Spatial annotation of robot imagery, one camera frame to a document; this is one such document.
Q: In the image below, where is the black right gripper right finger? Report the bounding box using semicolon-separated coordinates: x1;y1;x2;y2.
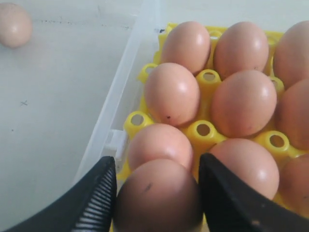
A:
199;153;309;232

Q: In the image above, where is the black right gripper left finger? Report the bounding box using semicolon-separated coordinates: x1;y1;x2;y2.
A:
8;156;117;232

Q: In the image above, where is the brown egg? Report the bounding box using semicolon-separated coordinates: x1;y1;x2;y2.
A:
279;154;309;217
113;159;203;232
211;70;277;138
213;22;269;80
273;20;309;89
144;63;200;126
0;2;33;48
160;21;211;75
127;123;193;171
275;79;309;150
210;138;280;200

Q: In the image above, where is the yellow plastic egg tray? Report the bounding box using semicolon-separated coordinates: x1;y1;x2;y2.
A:
110;22;309;232

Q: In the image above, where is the clear plastic container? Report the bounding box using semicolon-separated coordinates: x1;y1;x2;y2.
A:
0;0;160;230

